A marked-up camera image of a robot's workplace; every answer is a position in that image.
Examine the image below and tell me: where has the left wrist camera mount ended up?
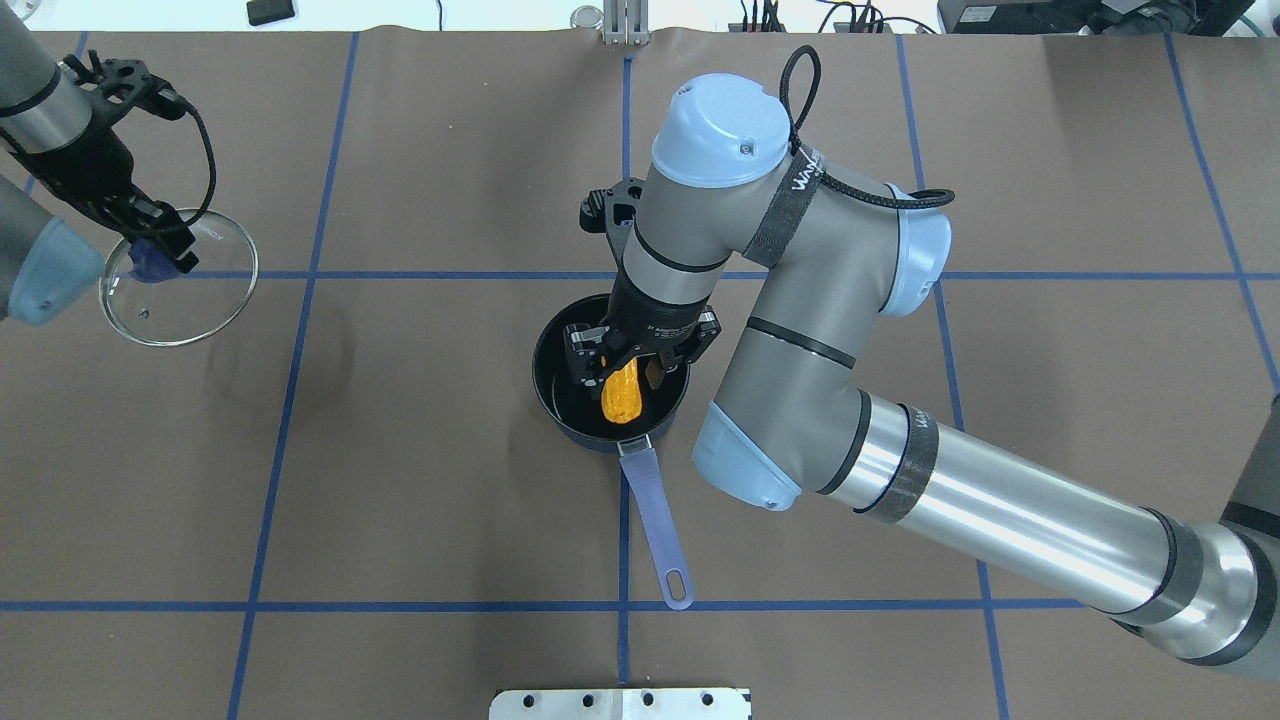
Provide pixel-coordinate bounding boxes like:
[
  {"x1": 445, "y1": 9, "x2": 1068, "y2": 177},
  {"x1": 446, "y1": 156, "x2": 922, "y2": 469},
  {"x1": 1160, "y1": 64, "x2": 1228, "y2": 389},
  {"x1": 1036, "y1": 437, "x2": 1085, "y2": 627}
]
[{"x1": 59, "y1": 49, "x2": 195, "y2": 127}]

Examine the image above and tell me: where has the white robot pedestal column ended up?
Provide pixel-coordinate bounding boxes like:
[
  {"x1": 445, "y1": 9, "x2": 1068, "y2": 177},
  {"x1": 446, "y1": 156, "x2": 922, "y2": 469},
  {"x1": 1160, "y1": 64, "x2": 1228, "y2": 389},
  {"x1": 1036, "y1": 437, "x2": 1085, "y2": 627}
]
[{"x1": 488, "y1": 687, "x2": 754, "y2": 719}]

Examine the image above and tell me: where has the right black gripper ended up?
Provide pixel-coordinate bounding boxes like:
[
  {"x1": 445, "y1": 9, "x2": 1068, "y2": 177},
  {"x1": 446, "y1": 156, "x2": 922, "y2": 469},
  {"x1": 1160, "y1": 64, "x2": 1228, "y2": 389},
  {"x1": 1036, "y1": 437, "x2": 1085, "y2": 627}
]
[{"x1": 566, "y1": 290, "x2": 722, "y2": 391}]

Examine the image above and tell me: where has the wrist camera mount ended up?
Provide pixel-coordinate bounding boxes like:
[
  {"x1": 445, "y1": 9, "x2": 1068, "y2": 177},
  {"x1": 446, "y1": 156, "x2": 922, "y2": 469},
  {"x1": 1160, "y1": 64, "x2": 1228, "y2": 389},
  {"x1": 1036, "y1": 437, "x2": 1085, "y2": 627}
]
[
  {"x1": 59, "y1": 49, "x2": 195, "y2": 127},
  {"x1": 579, "y1": 177, "x2": 645, "y2": 243}
]

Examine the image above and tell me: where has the dark blue saucepan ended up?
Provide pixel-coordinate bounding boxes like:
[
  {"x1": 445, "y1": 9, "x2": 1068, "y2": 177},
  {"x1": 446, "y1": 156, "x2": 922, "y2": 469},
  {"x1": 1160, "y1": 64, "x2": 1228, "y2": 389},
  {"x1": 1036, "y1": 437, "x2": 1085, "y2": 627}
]
[{"x1": 532, "y1": 293, "x2": 694, "y2": 610}]

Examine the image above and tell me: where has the black power strip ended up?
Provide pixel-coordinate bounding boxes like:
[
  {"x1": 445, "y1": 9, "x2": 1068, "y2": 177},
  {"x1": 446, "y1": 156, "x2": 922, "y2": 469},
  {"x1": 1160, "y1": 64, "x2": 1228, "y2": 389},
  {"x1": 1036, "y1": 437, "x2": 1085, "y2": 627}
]
[{"x1": 727, "y1": 1, "x2": 892, "y2": 35}]

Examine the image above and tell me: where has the yellow corn cob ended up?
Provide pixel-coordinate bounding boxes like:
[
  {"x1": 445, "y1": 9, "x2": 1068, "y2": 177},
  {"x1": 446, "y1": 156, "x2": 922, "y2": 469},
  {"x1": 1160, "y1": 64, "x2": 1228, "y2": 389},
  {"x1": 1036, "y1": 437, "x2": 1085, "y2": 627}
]
[{"x1": 600, "y1": 357, "x2": 643, "y2": 425}]

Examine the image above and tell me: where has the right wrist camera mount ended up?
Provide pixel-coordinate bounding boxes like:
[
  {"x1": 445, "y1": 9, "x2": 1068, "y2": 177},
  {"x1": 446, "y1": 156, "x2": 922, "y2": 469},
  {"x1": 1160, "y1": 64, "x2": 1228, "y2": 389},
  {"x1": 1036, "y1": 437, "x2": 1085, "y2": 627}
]
[{"x1": 579, "y1": 177, "x2": 645, "y2": 243}]

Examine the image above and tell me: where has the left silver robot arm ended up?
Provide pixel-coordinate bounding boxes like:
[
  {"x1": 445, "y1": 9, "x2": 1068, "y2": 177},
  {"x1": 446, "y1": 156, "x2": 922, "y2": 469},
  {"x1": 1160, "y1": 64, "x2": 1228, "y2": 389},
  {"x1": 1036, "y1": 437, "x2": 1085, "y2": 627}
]
[{"x1": 1, "y1": 8, "x2": 209, "y2": 325}]

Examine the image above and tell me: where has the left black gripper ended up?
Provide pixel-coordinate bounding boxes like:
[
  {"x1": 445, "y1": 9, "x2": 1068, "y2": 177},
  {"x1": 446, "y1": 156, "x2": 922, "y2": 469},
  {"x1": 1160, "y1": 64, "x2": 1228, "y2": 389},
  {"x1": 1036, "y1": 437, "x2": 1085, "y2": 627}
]
[{"x1": 40, "y1": 120, "x2": 198, "y2": 275}]

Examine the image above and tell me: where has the small black square device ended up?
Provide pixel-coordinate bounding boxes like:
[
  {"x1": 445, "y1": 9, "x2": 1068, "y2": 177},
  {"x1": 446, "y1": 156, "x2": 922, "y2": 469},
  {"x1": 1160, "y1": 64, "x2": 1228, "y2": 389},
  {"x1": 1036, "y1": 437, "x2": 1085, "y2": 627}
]
[{"x1": 244, "y1": 0, "x2": 296, "y2": 27}]

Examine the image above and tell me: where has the glass pot lid blue knob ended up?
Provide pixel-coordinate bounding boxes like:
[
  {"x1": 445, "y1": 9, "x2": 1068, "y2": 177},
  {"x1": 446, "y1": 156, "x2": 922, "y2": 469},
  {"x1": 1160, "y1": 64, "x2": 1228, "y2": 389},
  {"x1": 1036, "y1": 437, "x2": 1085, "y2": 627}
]
[{"x1": 99, "y1": 210, "x2": 260, "y2": 348}]

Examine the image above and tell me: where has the aluminium frame post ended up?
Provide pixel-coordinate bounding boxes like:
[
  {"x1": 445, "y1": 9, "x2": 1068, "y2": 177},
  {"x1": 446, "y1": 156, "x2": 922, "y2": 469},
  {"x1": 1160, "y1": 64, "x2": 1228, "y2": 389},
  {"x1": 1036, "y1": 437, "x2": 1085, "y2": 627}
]
[{"x1": 600, "y1": 0, "x2": 652, "y2": 46}]

